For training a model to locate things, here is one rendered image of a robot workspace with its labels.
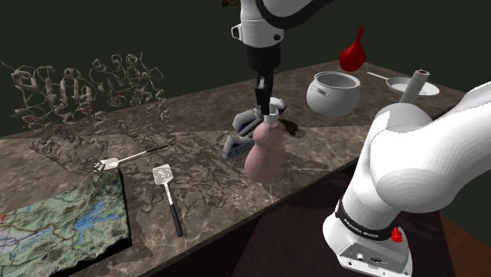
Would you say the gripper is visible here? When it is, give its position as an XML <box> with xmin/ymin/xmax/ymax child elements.
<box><xmin>245</xmin><ymin>44</ymin><xmax>282</xmax><ymax>116</ymax></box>

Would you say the blue and white folded object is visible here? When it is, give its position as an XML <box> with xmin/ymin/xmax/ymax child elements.
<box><xmin>222</xmin><ymin>96</ymin><xmax>287</xmax><ymax>161</ymax></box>

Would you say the pink bottle with white cap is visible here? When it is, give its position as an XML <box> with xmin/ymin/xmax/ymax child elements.
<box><xmin>243</xmin><ymin>108</ymin><xmax>287</xmax><ymax>183</ymax></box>

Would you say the white round pot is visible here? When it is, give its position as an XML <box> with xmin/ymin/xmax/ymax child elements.
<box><xmin>305</xmin><ymin>70</ymin><xmax>362</xmax><ymax>118</ymax></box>

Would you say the red bulb vase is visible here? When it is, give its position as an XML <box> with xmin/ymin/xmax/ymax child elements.
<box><xmin>338</xmin><ymin>26</ymin><xmax>367</xmax><ymax>73</ymax></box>

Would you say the white frying pan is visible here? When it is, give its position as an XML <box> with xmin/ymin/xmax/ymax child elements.
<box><xmin>366</xmin><ymin>71</ymin><xmax>441</xmax><ymax>98</ymax></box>

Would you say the grey tube-shaped vase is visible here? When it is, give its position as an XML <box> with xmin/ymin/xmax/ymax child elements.
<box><xmin>398</xmin><ymin>68</ymin><xmax>431</xmax><ymax>105</ymax></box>

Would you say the beige tangled ribbon sculpture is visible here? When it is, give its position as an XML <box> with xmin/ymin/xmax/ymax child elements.
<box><xmin>0</xmin><ymin>52</ymin><xmax>175</xmax><ymax>175</ymax></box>

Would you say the relief map board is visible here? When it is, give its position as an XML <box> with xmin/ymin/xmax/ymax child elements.
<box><xmin>0</xmin><ymin>168</ymin><xmax>134</xmax><ymax>277</ymax></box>

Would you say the silver spatula with black handle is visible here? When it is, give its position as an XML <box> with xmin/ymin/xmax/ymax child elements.
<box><xmin>151</xmin><ymin>163</ymin><xmax>185</xmax><ymax>238</ymax></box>

